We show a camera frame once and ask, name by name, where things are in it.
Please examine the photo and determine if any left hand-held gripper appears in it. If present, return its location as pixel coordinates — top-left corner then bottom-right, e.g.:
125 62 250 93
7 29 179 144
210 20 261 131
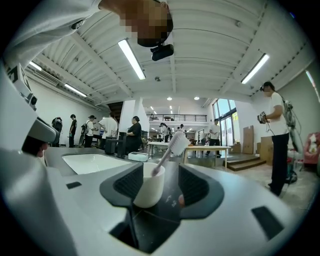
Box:
0 62 61 157

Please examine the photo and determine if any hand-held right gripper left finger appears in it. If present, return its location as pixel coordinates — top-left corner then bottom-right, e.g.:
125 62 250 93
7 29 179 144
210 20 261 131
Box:
99 162 145 208

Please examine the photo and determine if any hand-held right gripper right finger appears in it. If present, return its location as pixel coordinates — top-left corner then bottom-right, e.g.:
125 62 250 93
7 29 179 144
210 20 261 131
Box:
177 163 225 220

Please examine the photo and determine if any white cup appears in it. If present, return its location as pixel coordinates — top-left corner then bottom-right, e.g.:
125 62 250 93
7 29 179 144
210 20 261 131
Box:
132 162 166 209

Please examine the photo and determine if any pink toothbrush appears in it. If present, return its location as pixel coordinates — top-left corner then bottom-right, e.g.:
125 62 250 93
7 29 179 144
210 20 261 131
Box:
151 130 191 177

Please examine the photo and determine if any white rectangular box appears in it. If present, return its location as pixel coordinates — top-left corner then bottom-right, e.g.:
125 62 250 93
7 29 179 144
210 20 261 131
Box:
127 151 149 162

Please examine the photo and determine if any white sink basin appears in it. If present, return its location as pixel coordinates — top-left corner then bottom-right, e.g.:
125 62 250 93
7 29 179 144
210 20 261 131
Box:
61 153 133 176

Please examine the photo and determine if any black faucet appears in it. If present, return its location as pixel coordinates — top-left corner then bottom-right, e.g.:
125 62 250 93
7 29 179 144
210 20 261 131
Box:
104 131 129 159

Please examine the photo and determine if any wooden table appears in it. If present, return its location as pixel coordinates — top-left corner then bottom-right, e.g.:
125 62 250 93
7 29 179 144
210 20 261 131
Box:
183 145 232 172

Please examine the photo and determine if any white table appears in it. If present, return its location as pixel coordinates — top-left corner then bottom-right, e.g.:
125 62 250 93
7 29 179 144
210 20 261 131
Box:
147 141 171 160

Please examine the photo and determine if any wooden step platform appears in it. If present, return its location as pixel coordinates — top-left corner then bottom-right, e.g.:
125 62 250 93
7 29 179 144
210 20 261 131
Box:
222 153 267 172

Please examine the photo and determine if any long ceiling light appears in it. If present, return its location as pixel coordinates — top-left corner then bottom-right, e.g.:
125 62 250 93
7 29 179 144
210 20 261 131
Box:
117 38 147 81
28 60 43 72
240 52 271 85
63 82 88 98

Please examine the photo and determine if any tall cardboard sheet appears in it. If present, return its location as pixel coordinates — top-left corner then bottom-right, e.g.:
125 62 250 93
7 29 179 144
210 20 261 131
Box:
242 125 255 155

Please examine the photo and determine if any black balcony railing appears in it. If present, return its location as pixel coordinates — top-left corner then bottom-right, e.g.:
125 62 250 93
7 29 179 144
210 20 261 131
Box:
148 113 209 123

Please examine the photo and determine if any large glass window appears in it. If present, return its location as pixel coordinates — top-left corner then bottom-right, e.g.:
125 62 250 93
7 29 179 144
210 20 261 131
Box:
212 98 238 147

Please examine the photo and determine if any cardboard box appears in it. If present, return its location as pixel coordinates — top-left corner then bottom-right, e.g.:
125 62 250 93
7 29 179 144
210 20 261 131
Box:
259 136 275 166

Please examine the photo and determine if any person's white shirt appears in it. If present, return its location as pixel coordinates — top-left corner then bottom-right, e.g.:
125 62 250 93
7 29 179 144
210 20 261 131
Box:
2 0 102 70

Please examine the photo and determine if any pink bag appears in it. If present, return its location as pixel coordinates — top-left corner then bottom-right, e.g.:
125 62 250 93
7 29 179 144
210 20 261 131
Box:
303 132 320 165

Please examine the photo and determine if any person's head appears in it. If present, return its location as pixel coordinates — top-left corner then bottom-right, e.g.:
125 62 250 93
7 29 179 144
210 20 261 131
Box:
98 0 175 48

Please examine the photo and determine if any black head camera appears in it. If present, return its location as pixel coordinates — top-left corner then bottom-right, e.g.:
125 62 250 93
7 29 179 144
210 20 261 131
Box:
149 43 175 62

